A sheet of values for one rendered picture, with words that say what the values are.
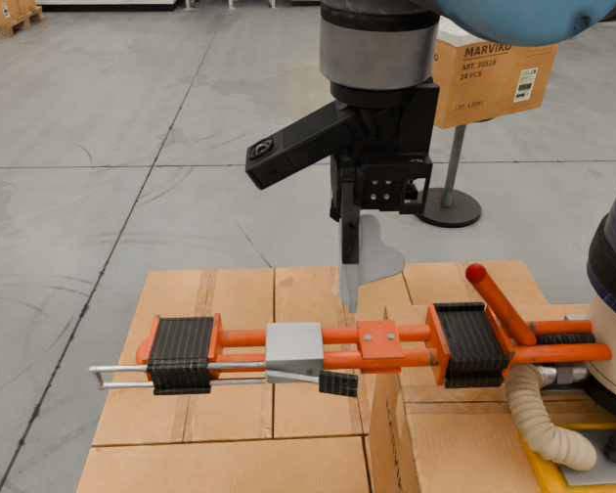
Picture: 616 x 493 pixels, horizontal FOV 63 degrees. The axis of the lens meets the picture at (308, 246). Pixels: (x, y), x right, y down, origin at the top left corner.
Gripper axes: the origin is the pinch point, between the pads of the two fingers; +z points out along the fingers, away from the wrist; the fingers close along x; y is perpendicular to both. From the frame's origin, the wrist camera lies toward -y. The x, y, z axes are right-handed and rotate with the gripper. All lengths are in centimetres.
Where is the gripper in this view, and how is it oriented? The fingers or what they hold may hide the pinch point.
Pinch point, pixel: (337, 263)
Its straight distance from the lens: 53.1
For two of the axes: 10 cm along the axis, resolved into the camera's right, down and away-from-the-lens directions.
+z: -0.1, 7.9, 6.2
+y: 10.0, -0.2, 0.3
